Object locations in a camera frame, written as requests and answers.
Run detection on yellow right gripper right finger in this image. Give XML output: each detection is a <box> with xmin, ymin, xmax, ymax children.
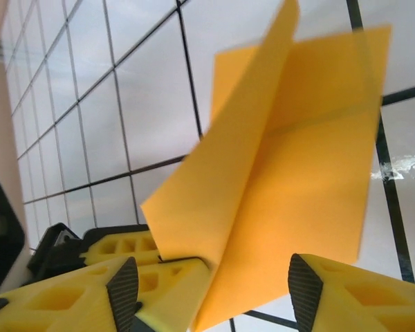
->
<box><xmin>288</xmin><ymin>253</ymin><xmax>415</xmax><ymax>332</ymax></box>

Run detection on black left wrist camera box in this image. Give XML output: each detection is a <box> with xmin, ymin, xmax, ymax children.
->
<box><xmin>0</xmin><ymin>171</ymin><xmax>26</xmax><ymax>298</ymax></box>

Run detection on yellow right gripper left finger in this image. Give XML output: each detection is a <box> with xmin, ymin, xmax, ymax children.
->
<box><xmin>0</xmin><ymin>257</ymin><xmax>140</xmax><ymax>332</ymax></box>

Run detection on yellow cloth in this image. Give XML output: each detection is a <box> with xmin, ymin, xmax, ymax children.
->
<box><xmin>140</xmin><ymin>0</ymin><xmax>392</xmax><ymax>332</ymax></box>

